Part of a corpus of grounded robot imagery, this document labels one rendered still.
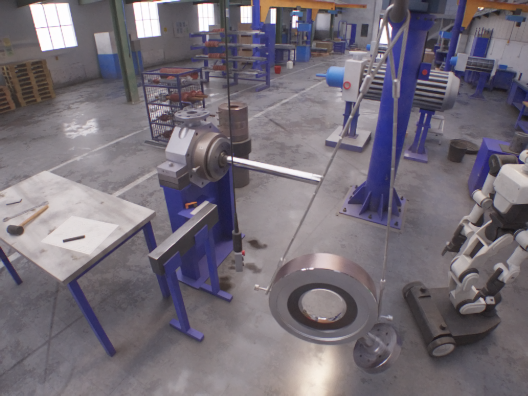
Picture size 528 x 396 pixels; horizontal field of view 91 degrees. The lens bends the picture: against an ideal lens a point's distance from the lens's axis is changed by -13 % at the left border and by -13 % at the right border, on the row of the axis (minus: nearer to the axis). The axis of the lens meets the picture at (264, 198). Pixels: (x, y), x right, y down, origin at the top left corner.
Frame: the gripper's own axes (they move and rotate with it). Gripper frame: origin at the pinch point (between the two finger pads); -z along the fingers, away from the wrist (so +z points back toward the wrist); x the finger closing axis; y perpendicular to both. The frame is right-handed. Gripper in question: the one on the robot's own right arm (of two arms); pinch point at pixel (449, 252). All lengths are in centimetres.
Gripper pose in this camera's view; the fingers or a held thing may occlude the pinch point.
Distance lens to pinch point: 254.1
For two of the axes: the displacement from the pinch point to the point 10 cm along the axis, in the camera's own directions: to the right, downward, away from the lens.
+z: 2.0, -8.3, -5.2
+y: 0.1, 5.3, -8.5
